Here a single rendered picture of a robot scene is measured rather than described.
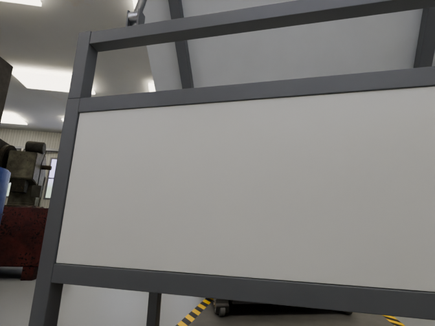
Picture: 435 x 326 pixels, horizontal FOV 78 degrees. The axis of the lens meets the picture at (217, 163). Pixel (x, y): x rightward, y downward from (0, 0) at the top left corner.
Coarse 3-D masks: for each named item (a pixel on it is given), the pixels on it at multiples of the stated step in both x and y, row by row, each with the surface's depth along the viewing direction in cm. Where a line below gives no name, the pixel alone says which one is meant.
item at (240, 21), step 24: (312, 0) 60; (336, 0) 59; (360, 0) 57; (384, 0) 56; (408, 0) 56; (432, 0) 55; (144, 24) 70; (168, 24) 68; (192, 24) 66; (216, 24) 64; (240, 24) 64; (264, 24) 63; (288, 24) 63; (96, 48) 74; (120, 48) 74; (72, 72) 71; (72, 96) 70
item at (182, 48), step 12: (168, 0) 100; (180, 0) 101; (180, 12) 101; (432, 12) 86; (432, 24) 87; (420, 36) 91; (432, 36) 88; (180, 48) 106; (420, 48) 91; (432, 48) 89; (180, 60) 108; (420, 60) 92; (432, 60) 91; (180, 72) 110; (192, 84) 113
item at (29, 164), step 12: (0, 144) 599; (36, 144) 652; (0, 156) 586; (12, 156) 596; (24, 156) 603; (36, 156) 612; (12, 168) 592; (24, 168) 599; (36, 168) 618; (48, 168) 646; (12, 180) 591; (24, 180) 598; (36, 180) 626; (12, 192) 618; (24, 192) 600; (36, 192) 600; (12, 204) 611; (24, 204) 619; (36, 204) 642
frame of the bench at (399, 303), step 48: (96, 96) 68; (144, 96) 64; (192, 96) 61; (240, 96) 59; (288, 96) 56; (48, 240) 61; (48, 288) 59; (144, 288) 54; (192, 288) 52; (240, 288) 50; (288, 288) 48; (336, 288) 46; (384, 288) 45
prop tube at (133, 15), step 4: (140, 0) 75; (144, 0) 76; (140, 4) 75; (144, 4) 76; (136, 8) 73; (140, 8) 74; (132, 12) 72; (136, 12) 72; (128, 16) 72; (132, 16) 72; (136, 16) 72; (132, 20) 72; (136, 20) 72; (132, 24) 73; (136, 24) 73
